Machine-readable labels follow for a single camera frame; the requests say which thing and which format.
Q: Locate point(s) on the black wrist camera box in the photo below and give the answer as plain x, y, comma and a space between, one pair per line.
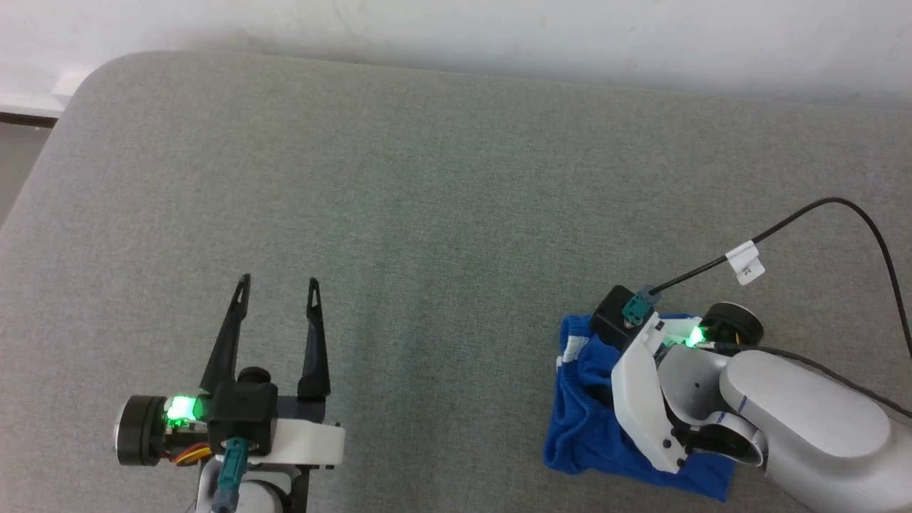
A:
242, 413
609, 317

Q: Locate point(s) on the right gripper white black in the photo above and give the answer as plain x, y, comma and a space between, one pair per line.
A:
638, 399

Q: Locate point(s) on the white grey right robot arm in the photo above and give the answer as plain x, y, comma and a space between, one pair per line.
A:
805, 427

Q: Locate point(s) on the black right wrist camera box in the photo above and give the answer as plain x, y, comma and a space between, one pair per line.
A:
609, 317

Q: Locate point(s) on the blue shorts white trim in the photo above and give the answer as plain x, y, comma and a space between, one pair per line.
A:
584, 427

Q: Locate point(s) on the dark skirting strip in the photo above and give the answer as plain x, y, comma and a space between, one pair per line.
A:
28, 120

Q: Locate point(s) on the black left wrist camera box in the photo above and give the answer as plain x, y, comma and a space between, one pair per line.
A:
242, 413

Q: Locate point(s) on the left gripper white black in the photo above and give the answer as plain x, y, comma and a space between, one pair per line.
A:
310, 442

